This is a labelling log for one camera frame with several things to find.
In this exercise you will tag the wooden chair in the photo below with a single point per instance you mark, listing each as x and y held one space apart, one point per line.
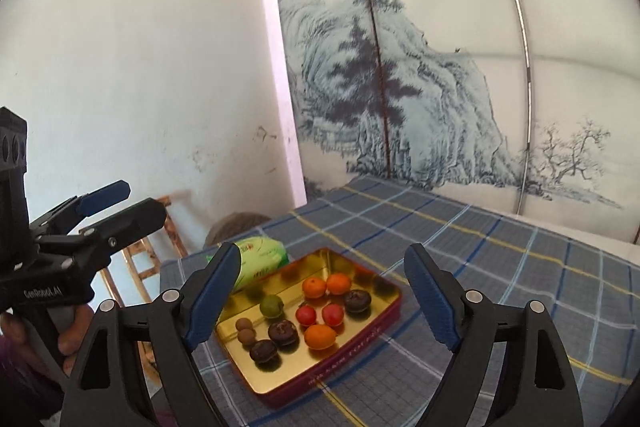
176 237

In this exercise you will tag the dark brown water chestnut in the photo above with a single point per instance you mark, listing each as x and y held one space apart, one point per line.
357 301
283 332
263 351

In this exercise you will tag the ink landscape wall painting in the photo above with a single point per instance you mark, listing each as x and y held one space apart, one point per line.
425 107

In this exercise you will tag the large orange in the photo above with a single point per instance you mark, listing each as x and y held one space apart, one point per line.
320 337

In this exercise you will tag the green round fruit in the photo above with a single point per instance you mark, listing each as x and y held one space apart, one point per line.
271 306

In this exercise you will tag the green plastic bag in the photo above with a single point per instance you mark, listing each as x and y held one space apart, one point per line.
262 259

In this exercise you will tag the red and gold tin box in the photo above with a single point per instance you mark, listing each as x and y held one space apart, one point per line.
260 377

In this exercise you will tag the plaid grey bedsheet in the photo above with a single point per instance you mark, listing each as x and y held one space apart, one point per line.
475 267

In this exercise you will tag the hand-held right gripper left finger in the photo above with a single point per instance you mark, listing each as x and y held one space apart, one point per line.
212 297

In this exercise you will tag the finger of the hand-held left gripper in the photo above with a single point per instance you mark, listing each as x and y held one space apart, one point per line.
105 197
130 222

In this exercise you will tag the tan longan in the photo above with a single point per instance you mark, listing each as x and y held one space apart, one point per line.
246 336
243 324

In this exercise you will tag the red tomato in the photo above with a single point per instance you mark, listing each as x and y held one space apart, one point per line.
305 315
332 314

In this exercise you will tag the person's left hand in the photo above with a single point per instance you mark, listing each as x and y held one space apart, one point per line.
75 332

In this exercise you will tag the small orange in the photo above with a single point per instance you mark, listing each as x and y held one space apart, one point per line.
338 283
314 287

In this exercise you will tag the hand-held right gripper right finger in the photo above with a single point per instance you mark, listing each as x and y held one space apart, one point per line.
432 302

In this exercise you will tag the person's patterned clothing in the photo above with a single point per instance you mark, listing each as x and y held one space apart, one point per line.
25 392

